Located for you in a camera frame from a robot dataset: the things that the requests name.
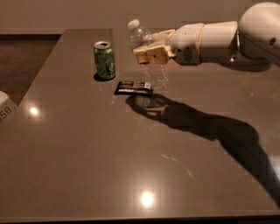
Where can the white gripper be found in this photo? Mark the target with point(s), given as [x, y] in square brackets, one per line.
[185, 44]

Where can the clear plastic water bottle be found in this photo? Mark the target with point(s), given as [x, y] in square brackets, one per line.
[139, 38]

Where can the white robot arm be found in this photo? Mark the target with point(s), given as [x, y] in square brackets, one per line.
[249, 43]

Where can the black snack bar wrapper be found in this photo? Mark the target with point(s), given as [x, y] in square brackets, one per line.
[142, 88]

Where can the green soda can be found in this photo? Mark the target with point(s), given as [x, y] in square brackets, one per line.
[104, 60]

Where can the white box with numbers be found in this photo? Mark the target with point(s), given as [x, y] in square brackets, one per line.
[7, 108]

